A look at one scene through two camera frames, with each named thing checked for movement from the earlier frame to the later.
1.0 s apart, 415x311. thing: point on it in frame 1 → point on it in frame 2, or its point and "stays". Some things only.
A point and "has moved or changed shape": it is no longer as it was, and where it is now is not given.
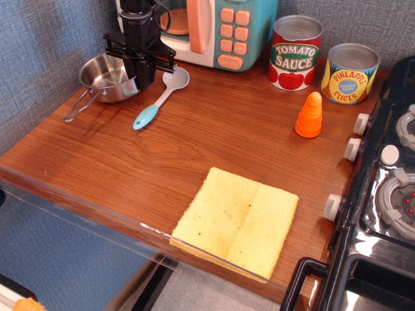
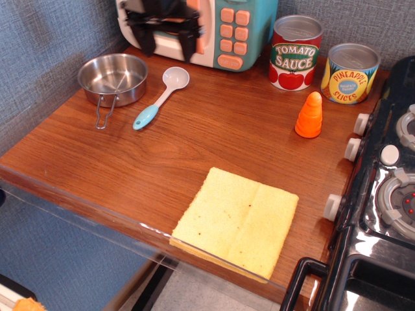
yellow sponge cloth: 238,223 stays
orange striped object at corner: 28,304 stays
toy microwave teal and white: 238,35 stays
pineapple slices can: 349,72 stays
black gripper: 141,38 → 163,15
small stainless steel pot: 106,78 has moved or changed shape
